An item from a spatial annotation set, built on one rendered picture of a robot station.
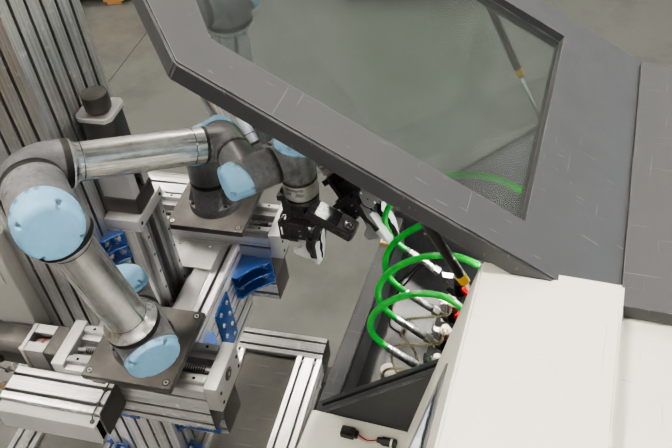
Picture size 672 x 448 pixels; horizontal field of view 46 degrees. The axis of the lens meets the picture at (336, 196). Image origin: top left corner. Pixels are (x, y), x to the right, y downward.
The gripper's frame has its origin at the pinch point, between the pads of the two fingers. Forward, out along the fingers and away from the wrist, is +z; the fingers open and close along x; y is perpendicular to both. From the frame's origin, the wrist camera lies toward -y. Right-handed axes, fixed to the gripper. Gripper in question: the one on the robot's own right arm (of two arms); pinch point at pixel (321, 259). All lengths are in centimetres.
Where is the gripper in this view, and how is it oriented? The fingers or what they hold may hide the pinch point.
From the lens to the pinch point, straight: 179.4
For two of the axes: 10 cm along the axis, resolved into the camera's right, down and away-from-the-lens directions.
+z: 0.9, 7.3, 6.7
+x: -3.1, 6.6, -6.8
